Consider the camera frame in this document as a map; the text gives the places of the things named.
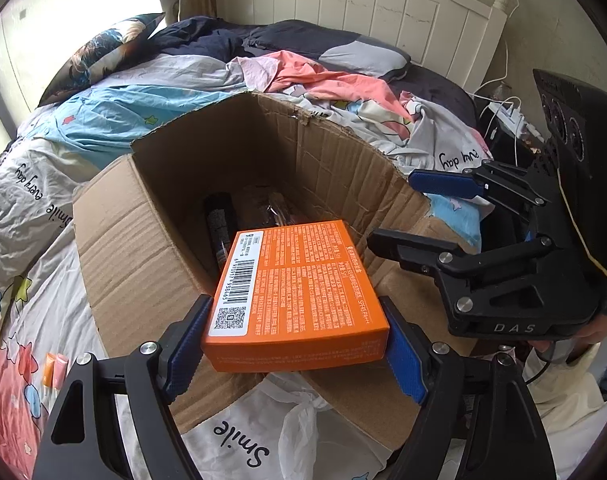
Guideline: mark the pink white crumpled cloth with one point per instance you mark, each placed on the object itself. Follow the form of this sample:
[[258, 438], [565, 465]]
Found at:
[[323, 80]]

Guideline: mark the dark blue case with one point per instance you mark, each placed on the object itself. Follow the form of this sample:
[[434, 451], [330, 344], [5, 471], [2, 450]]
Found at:
[[218, 230]]

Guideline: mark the large brown cardboard box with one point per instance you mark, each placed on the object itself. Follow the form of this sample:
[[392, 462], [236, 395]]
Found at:
[[133, 260]]

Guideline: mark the person's right hand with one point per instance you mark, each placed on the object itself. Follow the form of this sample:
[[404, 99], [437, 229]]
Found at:
[[598, 332]]

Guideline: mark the orange tube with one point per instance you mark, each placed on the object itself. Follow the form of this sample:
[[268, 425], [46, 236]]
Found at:
[[48, 370]]

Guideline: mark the navy blanket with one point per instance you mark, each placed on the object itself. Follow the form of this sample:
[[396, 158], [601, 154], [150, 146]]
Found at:
[[208, 40]]

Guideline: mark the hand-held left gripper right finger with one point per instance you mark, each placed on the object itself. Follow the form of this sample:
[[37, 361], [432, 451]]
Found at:
[[406, 355]]

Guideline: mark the white plastic bag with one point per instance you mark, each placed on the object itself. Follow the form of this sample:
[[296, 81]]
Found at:
[[296, 430]]

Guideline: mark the pink tube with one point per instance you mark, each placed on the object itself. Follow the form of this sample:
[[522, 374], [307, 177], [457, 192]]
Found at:
[[60, 371]]

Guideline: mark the orange cardboard box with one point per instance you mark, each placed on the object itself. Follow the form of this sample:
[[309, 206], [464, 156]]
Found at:
[[303, 290]]

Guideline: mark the grey blue pillow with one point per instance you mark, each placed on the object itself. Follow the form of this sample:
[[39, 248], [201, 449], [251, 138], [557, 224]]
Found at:
[[368, 57]]

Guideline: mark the dark printed pillow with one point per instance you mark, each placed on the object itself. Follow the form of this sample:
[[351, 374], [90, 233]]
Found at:
[[103, 55]]

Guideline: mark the printed duvet cover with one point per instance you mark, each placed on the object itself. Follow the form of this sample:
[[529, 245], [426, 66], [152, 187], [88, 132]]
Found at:
[[33, 240]]

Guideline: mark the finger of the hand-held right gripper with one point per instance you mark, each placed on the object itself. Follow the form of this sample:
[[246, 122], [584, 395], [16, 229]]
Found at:
[[403, 247], [441, 182]]

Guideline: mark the white headboard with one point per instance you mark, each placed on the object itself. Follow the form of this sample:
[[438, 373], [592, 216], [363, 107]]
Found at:
[[383, 15]]

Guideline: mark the bag of cotton swabs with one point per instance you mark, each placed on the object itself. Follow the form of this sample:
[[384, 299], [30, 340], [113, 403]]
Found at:
[[276, 207]]

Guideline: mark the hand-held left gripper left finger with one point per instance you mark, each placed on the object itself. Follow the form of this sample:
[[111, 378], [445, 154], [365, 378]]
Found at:
[[186, 355]]

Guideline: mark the person's right forearm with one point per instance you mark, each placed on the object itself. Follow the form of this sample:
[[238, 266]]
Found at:
[[578, 400]]

